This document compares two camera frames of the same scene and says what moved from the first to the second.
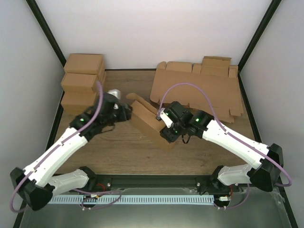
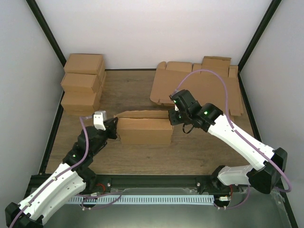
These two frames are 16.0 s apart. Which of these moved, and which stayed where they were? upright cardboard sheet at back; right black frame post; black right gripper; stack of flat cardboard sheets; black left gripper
Moved: black left gripper; black right gripper
Stayed: right black frame post; stack of flat cardboard sheets; upright cardboard sheet at back
